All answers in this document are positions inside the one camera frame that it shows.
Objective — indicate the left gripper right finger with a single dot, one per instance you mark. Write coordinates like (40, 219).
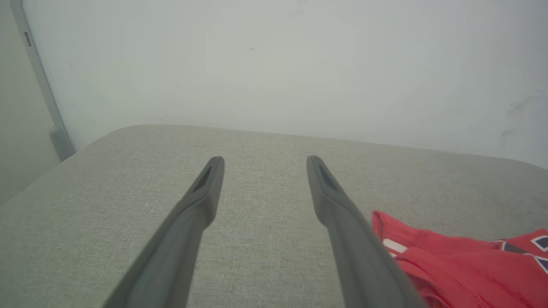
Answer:
(355, 248)

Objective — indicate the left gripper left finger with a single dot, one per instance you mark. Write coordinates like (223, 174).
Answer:
(180, 248)

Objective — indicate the red and white basketball jersey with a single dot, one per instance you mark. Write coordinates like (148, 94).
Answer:
(471, 269)

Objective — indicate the grey metal post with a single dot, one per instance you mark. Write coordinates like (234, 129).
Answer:
(43, 85)

